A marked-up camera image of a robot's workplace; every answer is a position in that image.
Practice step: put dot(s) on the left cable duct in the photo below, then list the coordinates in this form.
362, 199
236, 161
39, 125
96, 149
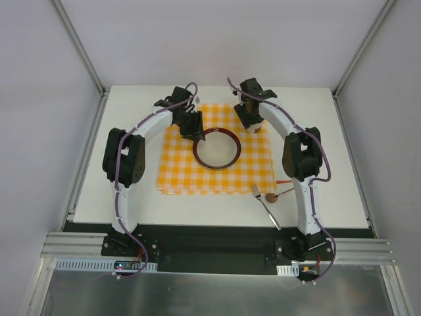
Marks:
104, 265

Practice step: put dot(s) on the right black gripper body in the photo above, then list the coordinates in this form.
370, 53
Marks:
248, 118

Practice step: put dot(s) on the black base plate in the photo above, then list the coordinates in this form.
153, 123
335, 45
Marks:
296, 247

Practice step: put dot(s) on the right cable duct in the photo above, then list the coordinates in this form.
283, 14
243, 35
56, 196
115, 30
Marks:
287, 270

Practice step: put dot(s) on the left frame post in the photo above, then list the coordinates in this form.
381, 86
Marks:
78, 46

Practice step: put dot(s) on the right frame post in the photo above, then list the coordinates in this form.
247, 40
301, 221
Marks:
363, 47

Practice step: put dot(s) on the copper spoon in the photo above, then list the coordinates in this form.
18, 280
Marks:
272, 197

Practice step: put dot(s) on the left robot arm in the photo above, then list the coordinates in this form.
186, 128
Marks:
124, 157

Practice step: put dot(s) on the cable duct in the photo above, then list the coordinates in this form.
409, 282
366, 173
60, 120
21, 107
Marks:
287, 270
104, 265

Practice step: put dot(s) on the silver fork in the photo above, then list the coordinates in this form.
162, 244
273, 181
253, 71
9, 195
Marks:
258, 197

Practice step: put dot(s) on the frame post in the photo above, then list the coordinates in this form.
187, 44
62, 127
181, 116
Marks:
363, 47
78, 46

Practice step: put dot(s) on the aluminium front rail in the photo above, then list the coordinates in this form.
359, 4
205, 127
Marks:
169, 250

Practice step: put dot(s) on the red rimmed ceramic plate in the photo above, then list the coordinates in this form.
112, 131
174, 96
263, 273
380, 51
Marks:
220, 150

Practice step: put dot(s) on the metal cup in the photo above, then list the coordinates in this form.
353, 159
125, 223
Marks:
255, 128

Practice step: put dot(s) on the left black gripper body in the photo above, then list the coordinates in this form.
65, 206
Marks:
191, 126

